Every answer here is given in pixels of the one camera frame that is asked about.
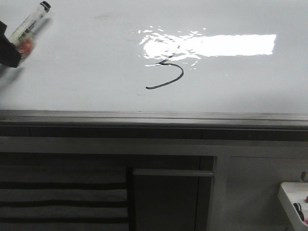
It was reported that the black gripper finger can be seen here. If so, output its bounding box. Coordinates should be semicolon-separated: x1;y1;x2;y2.
0;22;21;68

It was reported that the white black whiteboard marker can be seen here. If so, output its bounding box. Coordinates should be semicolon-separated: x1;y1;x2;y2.
9;0;51;57

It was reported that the white glossy whiteboard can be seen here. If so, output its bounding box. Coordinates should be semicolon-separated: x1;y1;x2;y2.
0;0;308;129

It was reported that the black white striped panel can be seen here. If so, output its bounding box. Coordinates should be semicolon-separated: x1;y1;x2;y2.
0;167;134;231

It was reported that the grey cabinet door panel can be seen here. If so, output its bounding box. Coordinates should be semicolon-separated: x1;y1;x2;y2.
133;169;213;231

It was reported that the white plastic storage tray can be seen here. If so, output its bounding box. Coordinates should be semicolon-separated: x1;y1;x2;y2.
278;182;308;231

